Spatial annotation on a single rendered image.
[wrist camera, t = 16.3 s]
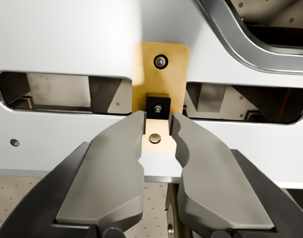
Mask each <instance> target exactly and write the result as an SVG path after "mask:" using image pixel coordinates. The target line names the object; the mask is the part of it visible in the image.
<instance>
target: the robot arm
mask: <svg viewBox="0 0 303 238"><path fill-rule="evenodd" d="M146 114H147V113H146V112H144V111H141V110H139V111H137V112H135V113H133V114H131V115H129V116H127V117H125V118H123V119H122V120H120V121H118V122H116V123H114V124H112V125H111V126H109V127H108V128H106V129H105V130H103V131H102V132H100V133H99V134H98V135H97V136H96V137H95V138H93V139H92V140H91V141H90V142H83V143H82V144H80V145H79V146H78V147H77V148H76V149H75V150H74V151H73V152H72V153H71V154H70V155H68V156H67V157H66V158H65V159H64V160H63V161H62V162H61V163H59V164H58V165H57V166H56V167H55V168H54V169H53V170H52V171H50V172H49V173H48V174H47V175H46V176H45V177H44V178H43V179H41V180H40V181H39V182H38V183H37V184H36V185H35V186H34V187H33V188H32V189H31V190H30V191H29V192H28V193H27V194H26V195H25V196H24V197H23V199H22V200H21V201H20V202H19V203H18V204H17V206H16V207H15V208H14V209H13V211H12V212H11V213H10V215H9V216H8V217H7V219H6V220H5V221H4V223H3V224H2V226H1V227H0V238H126V236H125V234H124V232H125V231H127V230H128V229H130V228H131V227H133V226H134V225H136V224H137V223H138V222H139V221H140V220H141V219H142V216H143V196H144V168H143V166H142V165H141V164H140V163H139V161H138V160H139V159H140V158H141V156H142V137H143V135H145V133H146ZM168 130H169V136H171V137H172V138H173V139H174V140H175V142H176V144H177V146H176V152H175V159H176V160H177V161H178V162H179V163H180V165H181V167H182V173H181V178H180V183H179V188H178V194H177V204H178V214H179V218H180V220H181V222H182V223H183V224H184V225H185V226H187V227H188V228H189V229H191V230H192V231H194V232H195V233H197V234H198V235H199V236H200V238H303V209H302V208H301V207H300V206H299V205H298V204H297V203H296V202H295V201H294V200H293V199H292V198H291V197H290V196H289V195H288V194H287V193H286V192H284V191H283V190H282V189H281V188H280V187H279V186H278V185H277V184H276V183H274V182H273V181H272V180H271V179H270V178H269V177H268V176H267V175H265V174H264V173H263V172H262V171H261V170H260V169H259V168H258V167H256V166H255V165H254V164H253V163H252V162H251V161H250V160H249V159H248V158H246V157H245V156H244V155H243V154H242V153H241V152H240V151H239V150H237V149H230V148H229V147H228V146H227V145H226V144H225V143H224V142H223V141H222V140H221V139H219V138H218V137H217V136H216V135H214V134H213V133H212V132H210V131H209V130H207V129H206V128H204V127H202V126H201V125H199V124H197V123H196V122H194V121H192V120H191V119H189V118H188V117H186V116H184V115H183V114H181V113H178V112H176V113H170V114H169V119H168Z"/></svg>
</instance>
